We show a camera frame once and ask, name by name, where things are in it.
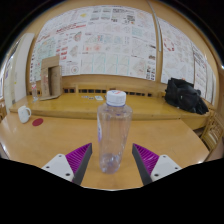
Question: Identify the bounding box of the black bag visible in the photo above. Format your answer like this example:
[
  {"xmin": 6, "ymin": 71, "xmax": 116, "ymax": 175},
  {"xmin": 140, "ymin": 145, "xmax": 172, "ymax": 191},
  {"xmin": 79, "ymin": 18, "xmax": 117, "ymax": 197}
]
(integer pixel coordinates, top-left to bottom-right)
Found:
[{"xmin": 164, "ymin": 77, "xmax": 210, "ymax": 115}]

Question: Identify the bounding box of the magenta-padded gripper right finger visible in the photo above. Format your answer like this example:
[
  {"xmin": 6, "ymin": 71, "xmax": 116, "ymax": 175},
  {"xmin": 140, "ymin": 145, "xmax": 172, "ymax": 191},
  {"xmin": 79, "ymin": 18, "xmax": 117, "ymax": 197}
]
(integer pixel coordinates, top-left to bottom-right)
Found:
[{"xmin": 132, "ymin": 143, "xmax": 183, "ymax": 186}]

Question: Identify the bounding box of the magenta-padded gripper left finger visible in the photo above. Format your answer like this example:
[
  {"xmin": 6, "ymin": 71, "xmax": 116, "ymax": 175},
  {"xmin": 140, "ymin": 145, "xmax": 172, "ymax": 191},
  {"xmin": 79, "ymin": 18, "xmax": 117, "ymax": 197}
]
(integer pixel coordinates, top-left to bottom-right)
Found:
[{"xmin": 41, "ymin": 143, "xmax": 93, "ymax": 186}]

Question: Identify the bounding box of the brown cardboard stand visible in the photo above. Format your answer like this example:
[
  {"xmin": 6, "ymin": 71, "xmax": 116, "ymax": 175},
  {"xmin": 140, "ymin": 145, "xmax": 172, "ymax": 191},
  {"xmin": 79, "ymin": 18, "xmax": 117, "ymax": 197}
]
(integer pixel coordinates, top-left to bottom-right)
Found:
[{"xmin": 39, "ymin": 54, "xmax": 63, "ymax": 101}]

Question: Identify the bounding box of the flat round red coaster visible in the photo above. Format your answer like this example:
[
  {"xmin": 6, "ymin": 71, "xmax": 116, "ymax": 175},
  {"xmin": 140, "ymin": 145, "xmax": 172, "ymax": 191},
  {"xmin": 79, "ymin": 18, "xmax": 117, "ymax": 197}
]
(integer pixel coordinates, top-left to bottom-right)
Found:
[{"xmin": 31, "ymin": 117, "xmax": 45, "ymax": 127}]

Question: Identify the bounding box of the group of wooden chairs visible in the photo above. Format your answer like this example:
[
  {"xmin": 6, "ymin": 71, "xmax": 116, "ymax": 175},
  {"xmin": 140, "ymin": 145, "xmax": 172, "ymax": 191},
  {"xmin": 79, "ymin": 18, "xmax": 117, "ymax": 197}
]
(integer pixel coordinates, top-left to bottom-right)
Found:
[{"xmin": 0, "ymin": 99, "xmax": 8, "ymax": 123}]

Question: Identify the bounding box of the narrow wall poster display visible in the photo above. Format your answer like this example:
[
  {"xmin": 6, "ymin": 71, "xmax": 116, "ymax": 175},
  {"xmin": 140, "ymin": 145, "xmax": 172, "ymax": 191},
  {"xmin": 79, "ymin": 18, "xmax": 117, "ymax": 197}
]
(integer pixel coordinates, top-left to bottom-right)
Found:
[{"xmin": 158, "ymin": 16, "xmax": 216, "ymax": 104}]

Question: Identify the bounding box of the white standing air conditioner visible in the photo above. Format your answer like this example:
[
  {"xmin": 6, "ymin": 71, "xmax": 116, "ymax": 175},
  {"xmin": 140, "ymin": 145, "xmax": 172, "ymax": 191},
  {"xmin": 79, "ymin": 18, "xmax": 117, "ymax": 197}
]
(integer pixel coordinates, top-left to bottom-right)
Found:
[{"xmin": 12, "ymin": 32, "xmax": 35, "ymax": 103}]

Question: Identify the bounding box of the large wall poster display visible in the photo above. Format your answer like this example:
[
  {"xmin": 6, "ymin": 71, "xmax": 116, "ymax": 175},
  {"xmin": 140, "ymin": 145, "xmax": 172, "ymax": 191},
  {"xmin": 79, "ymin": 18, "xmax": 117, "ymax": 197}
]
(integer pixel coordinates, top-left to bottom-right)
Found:
[{"xmin": 29, "ymin": 4, "xmax": 158, "ymax": 82}]

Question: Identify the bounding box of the clear plastic water bottle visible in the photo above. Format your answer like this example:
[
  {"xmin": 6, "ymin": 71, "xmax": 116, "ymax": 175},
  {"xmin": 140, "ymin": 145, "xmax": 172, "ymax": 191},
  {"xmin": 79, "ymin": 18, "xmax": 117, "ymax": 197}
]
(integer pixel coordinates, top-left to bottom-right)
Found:
[{"xmin": 96, "ymin": 89, "xmax": 133, "ymax": 175}]

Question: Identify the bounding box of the wooden chair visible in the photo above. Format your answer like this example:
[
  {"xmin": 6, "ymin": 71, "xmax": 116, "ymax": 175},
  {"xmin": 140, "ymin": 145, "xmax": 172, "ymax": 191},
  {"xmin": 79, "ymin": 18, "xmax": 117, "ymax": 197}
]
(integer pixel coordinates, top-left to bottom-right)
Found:
[{"xmin": 200, "ymin": 111, "xmax": 224, "ymax": 153}]

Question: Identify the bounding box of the white ceramic mug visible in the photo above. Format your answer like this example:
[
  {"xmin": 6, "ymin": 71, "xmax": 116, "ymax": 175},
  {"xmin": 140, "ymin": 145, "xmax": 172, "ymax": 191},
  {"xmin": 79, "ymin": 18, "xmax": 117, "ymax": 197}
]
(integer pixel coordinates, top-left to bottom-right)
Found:
[{"xmin": 17, "ymin": 105, "xmax": 32, "ymax": 124}]

